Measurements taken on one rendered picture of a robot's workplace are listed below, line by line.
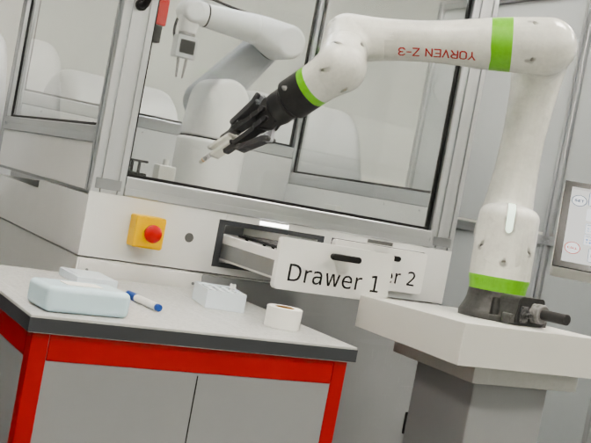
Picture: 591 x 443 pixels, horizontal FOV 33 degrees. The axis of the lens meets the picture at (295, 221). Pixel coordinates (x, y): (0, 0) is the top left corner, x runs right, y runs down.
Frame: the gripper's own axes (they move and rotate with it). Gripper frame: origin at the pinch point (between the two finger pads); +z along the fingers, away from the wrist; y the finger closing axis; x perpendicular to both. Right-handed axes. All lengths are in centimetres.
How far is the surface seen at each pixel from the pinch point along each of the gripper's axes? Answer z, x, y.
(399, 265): -3, -59, -19
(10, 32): 208, -115, 229
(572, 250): -37, -90, -23
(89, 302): -5, 51, -52
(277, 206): 4.6, -22.1, -7.2
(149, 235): 17.2, 10.5, -17.5
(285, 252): -9.2, -1.3, -31.7
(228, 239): 12.9, -11.2, -15.2
